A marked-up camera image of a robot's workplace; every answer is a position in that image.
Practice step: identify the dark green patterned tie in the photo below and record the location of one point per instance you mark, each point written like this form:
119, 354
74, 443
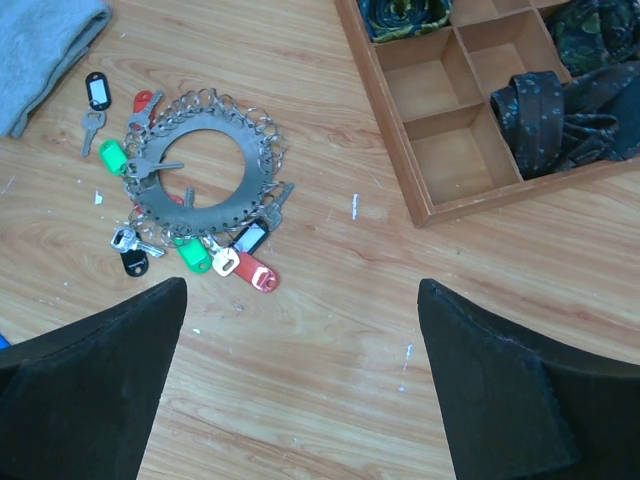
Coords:
388, 20

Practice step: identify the metal key ring disc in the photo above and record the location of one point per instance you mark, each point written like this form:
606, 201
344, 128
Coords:
202, 176

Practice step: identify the wooden compartment tray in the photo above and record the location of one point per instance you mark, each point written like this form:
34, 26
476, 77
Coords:
430, 97

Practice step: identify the black key tag with key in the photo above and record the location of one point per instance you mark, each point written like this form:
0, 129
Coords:
100, 100

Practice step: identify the dark green floral tie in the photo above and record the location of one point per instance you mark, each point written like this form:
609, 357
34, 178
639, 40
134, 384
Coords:
589, 35

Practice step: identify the dark blue dotted tie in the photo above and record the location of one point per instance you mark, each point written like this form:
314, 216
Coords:
551, 127

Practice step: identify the grey folded cloth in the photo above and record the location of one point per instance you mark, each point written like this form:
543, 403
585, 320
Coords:
40, 42

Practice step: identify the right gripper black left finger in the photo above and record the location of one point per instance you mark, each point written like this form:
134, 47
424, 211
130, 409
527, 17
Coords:
79, 402

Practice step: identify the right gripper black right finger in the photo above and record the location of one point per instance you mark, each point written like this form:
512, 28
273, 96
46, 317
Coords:
520, 405

